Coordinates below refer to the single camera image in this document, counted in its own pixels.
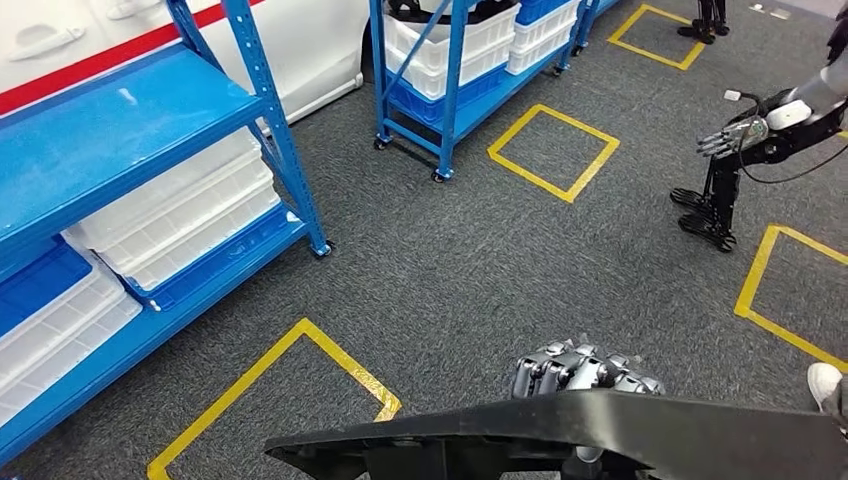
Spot bystander robot grey hand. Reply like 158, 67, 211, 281
695, 115, 771, 161

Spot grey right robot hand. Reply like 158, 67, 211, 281
510, 340, 666, 399

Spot black plastic plate holder part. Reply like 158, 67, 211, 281
264, 388, 848, 480

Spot blue metal shelf rack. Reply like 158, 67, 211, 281
366, 0, 624, 185
0, 0, 334, 468

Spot bystander humanoid robot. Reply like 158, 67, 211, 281
669, 0, 848, 254

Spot black robot legs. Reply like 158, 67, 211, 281
676, 0, 731, 46

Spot white plastic crate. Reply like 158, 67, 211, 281
389, 36, 515, 102
99, 175, 284, 294
382, 1, 523, 75
0, 264, 127, 386
505, 23, 579, 77
0, 294, 145, 429
508, 0, 586, 56
61, 127, 276, 266

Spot person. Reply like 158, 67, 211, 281
806, 362, 848, 440

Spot black parts pile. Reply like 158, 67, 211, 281
386, 0, 519, 26

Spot white car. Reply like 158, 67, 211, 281
0, 0, 374, 128

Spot red barrier belt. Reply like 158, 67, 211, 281
0, 0, 266, 118

